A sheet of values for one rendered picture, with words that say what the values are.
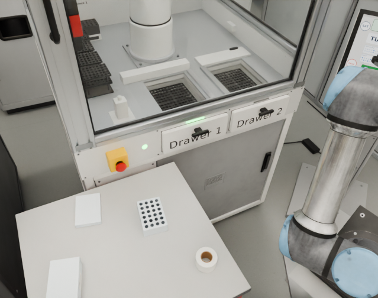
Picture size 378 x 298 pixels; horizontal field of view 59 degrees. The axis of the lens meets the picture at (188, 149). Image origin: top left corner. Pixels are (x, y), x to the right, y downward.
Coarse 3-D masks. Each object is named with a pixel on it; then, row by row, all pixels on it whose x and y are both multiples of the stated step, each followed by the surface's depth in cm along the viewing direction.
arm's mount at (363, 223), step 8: (360, 208) 101; (352, 216) 102; (360, 216) 101; (368, 216) 100; (376, 216) 99; (352, 224) 102; (360, 224) 101; (368, 224) 100; (376, 224) 99; (344, 232) 102; (352, 232) 101; (360, 232) 100; (368, 232) 99; (376, 232) 98; (376, 240) 98; (312, 272) 106; (328, 280) 102; (336, 288) 101; (344, 296) 101; (352, 296) 98; (376, 296) 95
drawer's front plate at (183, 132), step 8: (200, 120) 132; (208, 120) 132; (216, 120) 133; (224, 120) 136; (176, 128) 128; (184, 128) 128; (192, 128) 130; (208, 128) 135; (216, 128) 137; (224, 128) 139; (168, 136) 127; (176, 136) 129; (184, 136) 131; (200, 136) 136; (216, 136) 140; (168, 144) 130; (184, 144) 134; (192, 144) 137; (168, 152) 133
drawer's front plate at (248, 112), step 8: (280, 96) 145; (288, 96) 145; (256, 104) 140; (264, 104) 141; (272, 104) 143; (280, 104) 146; (232, 112) 137; (240, 112) 137; (248, 112) 140; (256, 112) 142; (280, 112) 150; (232, 120) 138; (240, 120) 140; (248, 120) 143; (264, 120) 148; (232, 128) 142; (240, 128) 144
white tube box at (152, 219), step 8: (144, 200) 119; (152, 200) 120; (144, 208) 117; (152, 208) 117; (160, 208) 117; (144, 216) 115; (152, 216) 115; (160, 216) 115; (144, 224) 112; (152, 224) 113; (160, 224) 113; (144, 232) 112; (152, 232) 113
